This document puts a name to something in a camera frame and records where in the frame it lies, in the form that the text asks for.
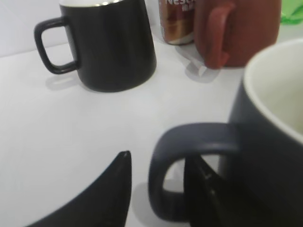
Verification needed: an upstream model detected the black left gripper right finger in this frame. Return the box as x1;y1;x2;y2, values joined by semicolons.
184;156;233;227

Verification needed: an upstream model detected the brown-red ceramic mug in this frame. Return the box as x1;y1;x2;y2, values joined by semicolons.
194;0;282;69

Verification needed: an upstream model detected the green soda bottle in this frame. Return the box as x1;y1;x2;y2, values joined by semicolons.
280;0;303;25

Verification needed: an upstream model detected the brown coffee drink bottle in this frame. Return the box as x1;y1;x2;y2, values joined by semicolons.
159;0;195;45

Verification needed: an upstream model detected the black ceramic mug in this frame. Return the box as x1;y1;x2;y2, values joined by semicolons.
34;0;157;92

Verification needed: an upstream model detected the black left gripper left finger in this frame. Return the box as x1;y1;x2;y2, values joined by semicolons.
32;151;132;227

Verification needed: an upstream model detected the dark grey ceramic mug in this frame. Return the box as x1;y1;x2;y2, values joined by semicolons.
148;39;303;227

